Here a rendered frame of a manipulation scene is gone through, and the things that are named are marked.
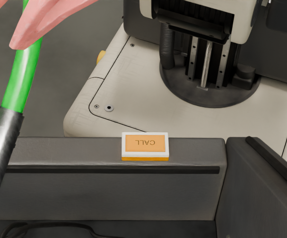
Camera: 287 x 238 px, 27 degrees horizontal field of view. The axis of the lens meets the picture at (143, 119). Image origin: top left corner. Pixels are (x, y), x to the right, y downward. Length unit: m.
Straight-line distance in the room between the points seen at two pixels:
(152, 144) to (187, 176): 0.06
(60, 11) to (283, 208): 0.21
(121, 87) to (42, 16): 1.26
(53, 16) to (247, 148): 0.30
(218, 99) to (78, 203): 0.94
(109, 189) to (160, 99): 0.91
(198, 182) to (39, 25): 0.36
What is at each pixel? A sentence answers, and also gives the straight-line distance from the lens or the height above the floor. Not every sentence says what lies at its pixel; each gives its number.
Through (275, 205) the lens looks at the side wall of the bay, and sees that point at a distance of 0.45.
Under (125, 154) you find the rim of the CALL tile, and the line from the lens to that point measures 0.62.
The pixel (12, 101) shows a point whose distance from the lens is 0.37.
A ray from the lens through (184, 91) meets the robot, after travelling 1.60.
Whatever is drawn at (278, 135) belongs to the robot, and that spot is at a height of 0.28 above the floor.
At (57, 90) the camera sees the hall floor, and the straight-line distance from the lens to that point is 1.96.
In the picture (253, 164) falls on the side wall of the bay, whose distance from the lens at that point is 0.54.
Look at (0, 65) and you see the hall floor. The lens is 2.07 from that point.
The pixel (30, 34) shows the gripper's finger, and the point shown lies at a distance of 0.35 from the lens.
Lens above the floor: 1.47
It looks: 52 degrees down
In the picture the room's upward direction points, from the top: 3 degrees clockwise
